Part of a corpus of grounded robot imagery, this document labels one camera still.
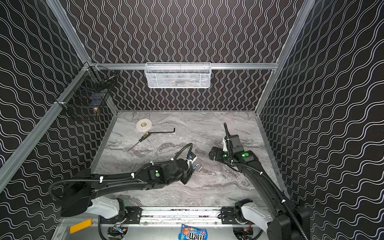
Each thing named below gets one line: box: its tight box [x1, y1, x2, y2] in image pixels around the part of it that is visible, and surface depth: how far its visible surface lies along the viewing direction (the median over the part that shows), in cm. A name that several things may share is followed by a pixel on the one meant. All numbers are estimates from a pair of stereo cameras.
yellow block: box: [69, 218, 93, 234], surface depth 72 cm
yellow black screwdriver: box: [127, 132, 151, 152], surface depth 105 cm
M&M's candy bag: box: [178, 223, 208, 240], surface depth 70 cm
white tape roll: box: [136, 118, 152, 131], surface depth 115 cm
